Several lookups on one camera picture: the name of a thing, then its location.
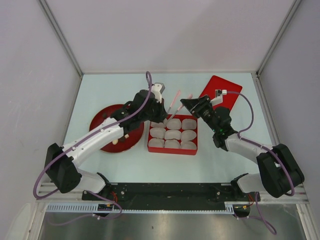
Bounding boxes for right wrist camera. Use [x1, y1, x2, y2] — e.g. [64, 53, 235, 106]
[210, 89, 228, 106]

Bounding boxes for red box lid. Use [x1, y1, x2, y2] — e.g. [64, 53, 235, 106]
[199, 75, 243, 111]

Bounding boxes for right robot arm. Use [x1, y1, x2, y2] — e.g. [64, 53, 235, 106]
[180, 95, 305, 201]

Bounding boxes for dark square ridged chocolate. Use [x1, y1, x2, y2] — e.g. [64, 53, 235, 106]
[119, 137, 126, 143]

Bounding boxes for white paper cup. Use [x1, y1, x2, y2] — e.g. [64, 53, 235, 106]
[180, 129, 197, 142]
[164, 129, 182, 141]
[180, 141, 197, 150]
[148, 138, 165, 148]
[166, 118, 182, 130]
[181, 118, 198, 130]
[149, 127, 166, 139]
[150, 122, 166, 128]
[164, 139, 181, 149]

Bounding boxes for white round swirl chocolate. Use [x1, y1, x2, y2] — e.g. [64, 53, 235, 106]
[112, 139, 119, 145]

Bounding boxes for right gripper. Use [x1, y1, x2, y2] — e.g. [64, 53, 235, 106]
[180, 94, 219, 133]

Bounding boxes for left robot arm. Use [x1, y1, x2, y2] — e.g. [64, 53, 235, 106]
[45, 90, 168, 200]

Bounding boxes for grey cable duct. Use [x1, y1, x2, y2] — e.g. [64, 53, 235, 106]
[46, 202, 244, 215]

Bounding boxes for round red plate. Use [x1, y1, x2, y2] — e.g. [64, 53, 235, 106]
[89, 104, 145, 153]

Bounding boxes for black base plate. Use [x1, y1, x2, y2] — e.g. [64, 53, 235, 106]
[98, 182, 255, 210]

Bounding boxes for red chocolate box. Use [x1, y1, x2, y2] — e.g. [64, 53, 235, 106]
[147, 114, 198, 156]

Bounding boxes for pink metal tongs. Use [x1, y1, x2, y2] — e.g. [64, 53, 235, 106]
[163, 89, 194, 127]

